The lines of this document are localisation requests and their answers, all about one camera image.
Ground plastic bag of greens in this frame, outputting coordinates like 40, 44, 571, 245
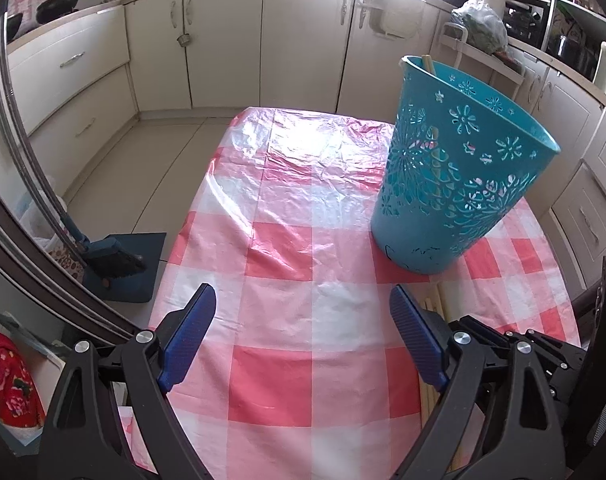
450, 0, 508, 56

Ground red white checked tablecloth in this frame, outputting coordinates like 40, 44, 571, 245
118, 106, 584, 480

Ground white hanging bin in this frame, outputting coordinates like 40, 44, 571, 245
358, 0, 426, 41

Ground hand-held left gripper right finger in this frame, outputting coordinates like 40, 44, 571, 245
389, 284, 566, 480

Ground wooden chopstick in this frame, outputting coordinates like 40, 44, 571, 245
420, 295, 440, 418
434, 281, 464, 480

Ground black toaster oven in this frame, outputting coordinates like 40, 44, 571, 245
503, 2, 551, 43

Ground cream door cabinets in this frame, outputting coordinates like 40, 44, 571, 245
124, 0, 456, 113

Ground teal perforated plastic basket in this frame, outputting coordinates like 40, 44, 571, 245
370, 55, 561, 276

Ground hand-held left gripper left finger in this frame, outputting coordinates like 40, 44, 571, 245
38, 282, 219, 480

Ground small black wok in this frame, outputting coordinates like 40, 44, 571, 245
4, 12, 25, 45

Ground red floral cushion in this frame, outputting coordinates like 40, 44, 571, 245
0, 332, 46, 431

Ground cream drawer cabinet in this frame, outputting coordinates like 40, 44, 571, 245
6, 4, 140, 148

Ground white trolley rack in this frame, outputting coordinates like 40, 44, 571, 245
440, 22, 526, 106

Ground cream side cabinets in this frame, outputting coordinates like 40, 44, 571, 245
498, 42, 606, 306

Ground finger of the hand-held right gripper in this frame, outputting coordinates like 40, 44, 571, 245
505, 328, 590, 411

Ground blue broom and dustpan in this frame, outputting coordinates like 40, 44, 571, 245
83, 231, 168, 304

